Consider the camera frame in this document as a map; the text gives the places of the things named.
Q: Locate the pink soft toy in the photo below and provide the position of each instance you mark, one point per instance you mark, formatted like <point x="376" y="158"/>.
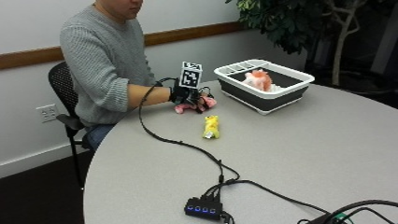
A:
<point x="187" y="106"/>

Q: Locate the yellow soft toy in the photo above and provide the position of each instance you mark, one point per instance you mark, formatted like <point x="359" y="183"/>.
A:
<point x="210" y="126"/>

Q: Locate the white marker cube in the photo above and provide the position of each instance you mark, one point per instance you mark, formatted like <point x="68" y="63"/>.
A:
<point x="190" y="75"/>

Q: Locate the orange and white soft toy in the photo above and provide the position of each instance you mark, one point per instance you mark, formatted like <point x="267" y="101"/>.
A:
<point x="258" y="80"/>

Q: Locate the white and black basin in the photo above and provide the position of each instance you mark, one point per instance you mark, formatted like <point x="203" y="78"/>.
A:
<point x="265" y="87"/>

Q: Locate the the person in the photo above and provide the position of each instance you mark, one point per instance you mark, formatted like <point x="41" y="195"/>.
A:
<point x="104" y="59"/>

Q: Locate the black office chair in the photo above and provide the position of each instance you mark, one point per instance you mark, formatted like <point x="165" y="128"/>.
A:
<point x="65" y="99"/>

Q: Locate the green indoor tree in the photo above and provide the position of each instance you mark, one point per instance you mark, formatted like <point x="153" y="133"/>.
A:
<point x="298" y="25"/>

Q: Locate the black hub with blue lights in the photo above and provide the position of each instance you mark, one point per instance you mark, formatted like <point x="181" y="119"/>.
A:
<point x="202" y="208"/>

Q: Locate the wooden wall rail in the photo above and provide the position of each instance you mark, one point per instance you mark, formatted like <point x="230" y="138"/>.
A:
<point x="124" y="43"/>

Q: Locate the white wall outlet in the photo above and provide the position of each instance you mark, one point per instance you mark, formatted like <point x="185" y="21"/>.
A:
<point x="46" y="112"/>

